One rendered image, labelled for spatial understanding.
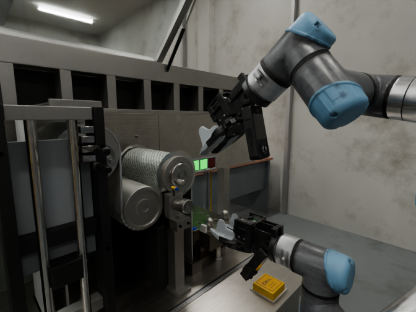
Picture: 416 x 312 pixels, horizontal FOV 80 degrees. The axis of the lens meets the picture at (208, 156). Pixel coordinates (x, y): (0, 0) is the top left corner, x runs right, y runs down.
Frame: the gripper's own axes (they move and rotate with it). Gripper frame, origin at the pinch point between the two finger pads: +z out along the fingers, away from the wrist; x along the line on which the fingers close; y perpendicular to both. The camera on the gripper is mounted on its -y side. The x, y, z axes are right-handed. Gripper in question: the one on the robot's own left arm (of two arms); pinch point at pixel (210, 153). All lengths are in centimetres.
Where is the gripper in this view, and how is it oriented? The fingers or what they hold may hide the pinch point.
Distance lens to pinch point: 62.5
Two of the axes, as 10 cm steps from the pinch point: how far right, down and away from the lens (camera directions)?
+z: -5.4, 5.5, 6.3
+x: -7.1, 1.1, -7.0
